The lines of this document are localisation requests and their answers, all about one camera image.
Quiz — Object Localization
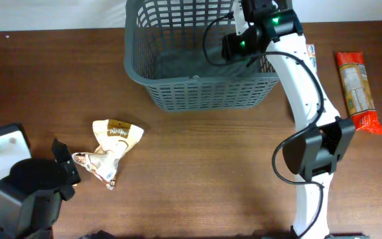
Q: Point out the blue white carton box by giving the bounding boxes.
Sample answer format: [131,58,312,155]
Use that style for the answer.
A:
[306,44,317,73]

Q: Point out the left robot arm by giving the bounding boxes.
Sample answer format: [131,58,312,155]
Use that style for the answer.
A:
[0,123,81,238]

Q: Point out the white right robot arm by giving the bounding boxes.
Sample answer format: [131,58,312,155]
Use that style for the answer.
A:
[222,0,355,238]

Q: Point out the cream Pantree snack bag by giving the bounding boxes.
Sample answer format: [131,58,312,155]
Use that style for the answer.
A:
[72,119,144,190]

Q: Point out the grey plastic lattice basket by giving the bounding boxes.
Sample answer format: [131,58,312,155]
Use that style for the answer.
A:
[123,0,279,112]

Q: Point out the red snack bar packet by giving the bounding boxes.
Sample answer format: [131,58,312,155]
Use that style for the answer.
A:
[336,52,382,135]

